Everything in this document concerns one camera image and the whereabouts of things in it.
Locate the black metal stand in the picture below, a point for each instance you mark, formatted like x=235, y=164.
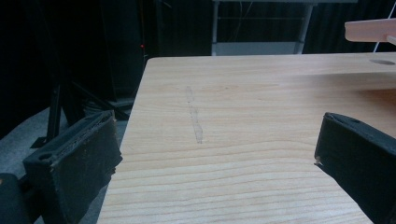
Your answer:
x=59, y=109

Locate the light wooden board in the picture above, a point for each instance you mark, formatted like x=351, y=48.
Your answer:
x=367, y=30

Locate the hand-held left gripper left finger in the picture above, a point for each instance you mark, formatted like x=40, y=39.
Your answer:
x=77, y=158

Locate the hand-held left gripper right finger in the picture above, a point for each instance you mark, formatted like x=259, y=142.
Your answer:
x=361, y=158

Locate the thin white rod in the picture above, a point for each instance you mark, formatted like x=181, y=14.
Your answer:
x=384, y=26

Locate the grey metal table frame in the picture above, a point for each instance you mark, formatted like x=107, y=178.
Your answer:
x=258, y=46

